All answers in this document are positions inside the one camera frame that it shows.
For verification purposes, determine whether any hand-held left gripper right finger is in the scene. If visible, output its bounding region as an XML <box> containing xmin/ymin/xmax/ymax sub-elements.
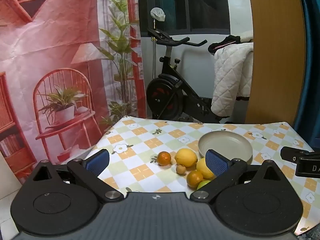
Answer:
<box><xmin>190</xmin><ymin>149</ymin><xmax>288</xmax><ymax>203</ymax></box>

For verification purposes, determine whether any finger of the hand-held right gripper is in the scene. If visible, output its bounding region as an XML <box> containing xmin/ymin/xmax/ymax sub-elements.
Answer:
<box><xmin>280</xmin><ymin>147</ymin><xmax>313</xmax><ymax>162</ymax></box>

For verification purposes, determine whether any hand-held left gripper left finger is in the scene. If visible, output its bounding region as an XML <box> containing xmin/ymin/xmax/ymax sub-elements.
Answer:
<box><xmin>32</xmin><ymin>149</ymin><xmax>124</xmax><ymax>203</ymax></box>

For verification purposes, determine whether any yellow lemon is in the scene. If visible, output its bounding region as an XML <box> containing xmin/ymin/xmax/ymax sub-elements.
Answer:
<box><xmin>174</xmin><ymin>148</ymin><xmax>198</xmax><ymax>167</ymax></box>
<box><xmin>196</xmin><ymin>158</ymin><xmax>215</xmax><ymax>179</ymax></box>

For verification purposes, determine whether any beige round plate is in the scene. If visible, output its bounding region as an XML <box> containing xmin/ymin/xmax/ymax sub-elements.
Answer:
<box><xmin>198</xmin><ymin>131</ymin><xmax>253</xmax><ymax>164</ymax></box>

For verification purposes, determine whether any green apple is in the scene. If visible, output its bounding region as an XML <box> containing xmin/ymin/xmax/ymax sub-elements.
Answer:
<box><xmin>197</xmin><ymin>179</ymin><xmax>212</xmax><ymax>190</ymax></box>

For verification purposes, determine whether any orange tangerine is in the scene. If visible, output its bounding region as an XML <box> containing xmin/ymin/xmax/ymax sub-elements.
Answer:
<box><xmin>186</xmin><ymin>170</ymin><xmax>204</xmax><ymax>189</ymax></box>
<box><xmin>157</xmin><ymin>151</ymin><xmax>172</xmax><ymax>167</ymax></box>

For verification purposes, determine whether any checkered floral tablecloth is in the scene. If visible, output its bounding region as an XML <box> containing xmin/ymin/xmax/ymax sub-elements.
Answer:
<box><xmin>82</xmin><ymin>116</ymin><xmax>320</xmax><ymax>235</ymax></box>

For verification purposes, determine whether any white quilted blanket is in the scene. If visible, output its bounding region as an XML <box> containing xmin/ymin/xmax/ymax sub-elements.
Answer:
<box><xmin>211</xmin><ymin>30</ymin><xmax>254</xmax><ymax>118</ymax></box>

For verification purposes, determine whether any black exercise bike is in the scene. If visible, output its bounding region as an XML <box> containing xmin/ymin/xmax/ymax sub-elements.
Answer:
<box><xmin>146</xmin><ymin>26</ymin><xmax>230</xmax><ymax>123</ymax></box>

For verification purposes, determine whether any blue curtain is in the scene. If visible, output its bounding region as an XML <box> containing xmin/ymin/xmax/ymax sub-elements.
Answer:
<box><xmin>292</xmin><ymin>0</ymin><xmax>320</xmax><ymax>153</ymax></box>

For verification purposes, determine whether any wooden board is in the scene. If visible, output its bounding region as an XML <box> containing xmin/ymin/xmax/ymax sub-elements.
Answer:
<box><xmin>246</xmin><ymin>0</ymin><xmax>307</xmax><ymax>125</ymax></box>

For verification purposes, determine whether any thin metal pole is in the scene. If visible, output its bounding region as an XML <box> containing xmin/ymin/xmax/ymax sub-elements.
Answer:
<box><xmin>152</xmin><ymin>20</ymin><xmax>157</xmax><ymax>117</ymax></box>

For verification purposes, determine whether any black pink-striped garment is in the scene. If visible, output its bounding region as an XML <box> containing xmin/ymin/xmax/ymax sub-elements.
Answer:
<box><xmin>208</xmin><ymin>36</ymin><xmax>241</xmax><ymax>54</ymax></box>

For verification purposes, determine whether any red printed backdrop cloth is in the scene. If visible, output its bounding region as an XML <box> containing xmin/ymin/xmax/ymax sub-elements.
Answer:
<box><xmin>0</xmin><ymin>0</ymin><xmax>148</xmax><ymax>188</ymax></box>

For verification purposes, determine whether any white cloth cap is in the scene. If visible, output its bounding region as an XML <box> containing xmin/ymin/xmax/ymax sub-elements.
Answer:
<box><xmin>150</xmin><ymin>7</ymin><xmax>166</xmax><ymax>22</ymax></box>

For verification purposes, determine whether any dark window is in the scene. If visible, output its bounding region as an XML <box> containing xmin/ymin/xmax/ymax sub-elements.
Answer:
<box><xmin>137</xmin><ymin>0</ymin><xmax>230</xmax><ymax>34</ymax></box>

